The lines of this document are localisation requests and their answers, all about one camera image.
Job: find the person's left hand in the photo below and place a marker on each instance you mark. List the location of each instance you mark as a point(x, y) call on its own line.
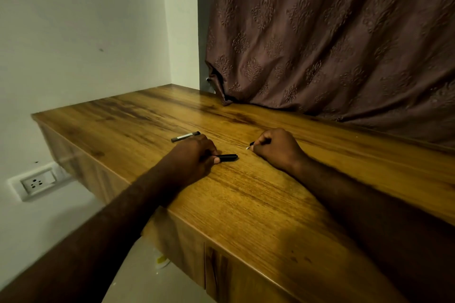
point(186, 162)

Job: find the person's right hand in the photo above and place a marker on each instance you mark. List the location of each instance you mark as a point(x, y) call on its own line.
point(280, 150)

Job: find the person's right thumb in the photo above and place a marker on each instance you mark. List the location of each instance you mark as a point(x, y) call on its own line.
point(258, 148)

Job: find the person's left thumb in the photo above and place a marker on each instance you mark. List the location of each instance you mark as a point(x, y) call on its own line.
point(212, 160)

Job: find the black pen with white tip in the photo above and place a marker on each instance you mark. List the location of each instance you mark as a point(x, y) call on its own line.
point(250, 145)

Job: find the black pen cap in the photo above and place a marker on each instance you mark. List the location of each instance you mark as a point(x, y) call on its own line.
point(227, 158)

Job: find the person's right forearm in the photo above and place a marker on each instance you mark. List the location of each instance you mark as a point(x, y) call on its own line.
point(373, 221)

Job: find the person's left forearm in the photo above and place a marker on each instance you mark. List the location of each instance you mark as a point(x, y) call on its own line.
point(92, 242)

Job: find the grey and black pen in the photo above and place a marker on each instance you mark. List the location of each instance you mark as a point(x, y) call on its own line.
point(185, 136)

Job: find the white and yellow floor scrap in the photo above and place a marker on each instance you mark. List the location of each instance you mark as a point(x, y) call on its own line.
point(162, 261)

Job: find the brown patterned curtain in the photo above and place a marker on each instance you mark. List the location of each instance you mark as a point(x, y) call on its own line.
point(330, 36)

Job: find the white wall socket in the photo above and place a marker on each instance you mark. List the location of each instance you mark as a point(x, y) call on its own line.
point(37, 181)

